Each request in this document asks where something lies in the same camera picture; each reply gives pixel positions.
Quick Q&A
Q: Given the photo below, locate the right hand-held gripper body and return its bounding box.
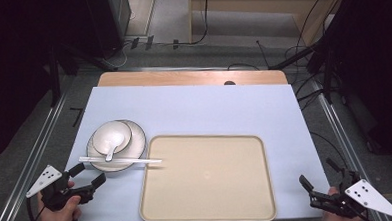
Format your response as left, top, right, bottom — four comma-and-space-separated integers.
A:
308, 166, 392, 221

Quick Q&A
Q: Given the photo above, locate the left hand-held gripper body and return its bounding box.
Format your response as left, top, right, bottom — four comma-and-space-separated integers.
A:
24, 163, 96, 213

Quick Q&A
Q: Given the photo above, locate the white ceramic spoon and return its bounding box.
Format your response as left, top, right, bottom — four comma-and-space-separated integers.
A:
103, 132, 127, 163

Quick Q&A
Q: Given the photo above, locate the white bowl with dark rim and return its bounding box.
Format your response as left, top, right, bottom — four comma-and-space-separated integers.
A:
90, 119, 134, 157

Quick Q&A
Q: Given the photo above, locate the white plate with dark rim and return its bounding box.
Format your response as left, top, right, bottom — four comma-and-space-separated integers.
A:
84, 118, 149, 173

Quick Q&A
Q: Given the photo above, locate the beige plastic tray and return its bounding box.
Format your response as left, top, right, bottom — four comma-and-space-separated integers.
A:
135, 130, 278, 221

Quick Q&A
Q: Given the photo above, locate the person's right hand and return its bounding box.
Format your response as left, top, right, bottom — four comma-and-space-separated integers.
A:
320, 185, 358, 221

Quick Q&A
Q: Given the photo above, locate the black metal stand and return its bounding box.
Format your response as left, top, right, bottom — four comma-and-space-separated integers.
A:
45, 40, 120, 109
267, 43, 340, 106

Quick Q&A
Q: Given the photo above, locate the dark curtain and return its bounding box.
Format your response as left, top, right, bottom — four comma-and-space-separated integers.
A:
312, 0, 392, 169
0, 0, 97, 163

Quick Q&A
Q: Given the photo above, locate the pale blue table cover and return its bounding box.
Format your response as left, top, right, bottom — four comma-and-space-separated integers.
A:
61, 77, 333, 221

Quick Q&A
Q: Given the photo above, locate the black cabinet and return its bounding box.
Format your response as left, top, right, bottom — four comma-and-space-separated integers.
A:
85, 0, 135, 59

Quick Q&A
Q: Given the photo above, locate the light wooden furniture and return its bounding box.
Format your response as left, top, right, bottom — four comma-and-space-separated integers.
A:
188, 0, 349, 52

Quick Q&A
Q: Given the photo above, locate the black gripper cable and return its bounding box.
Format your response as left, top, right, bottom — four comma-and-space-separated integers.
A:
26, 196, 45, 221

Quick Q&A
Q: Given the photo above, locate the aluminium floor rail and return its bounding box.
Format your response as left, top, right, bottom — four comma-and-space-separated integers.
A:
311, 76, 390, 221
0, 92, 73, 221

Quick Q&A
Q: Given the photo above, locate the black hanging cable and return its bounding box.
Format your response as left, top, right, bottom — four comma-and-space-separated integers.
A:
178, 0, 213, 46

